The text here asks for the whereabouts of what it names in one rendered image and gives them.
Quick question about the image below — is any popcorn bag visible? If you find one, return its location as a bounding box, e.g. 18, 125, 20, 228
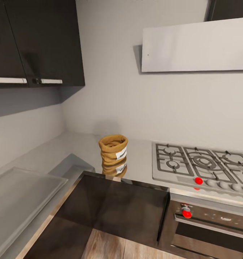
99, 135, 128, 165

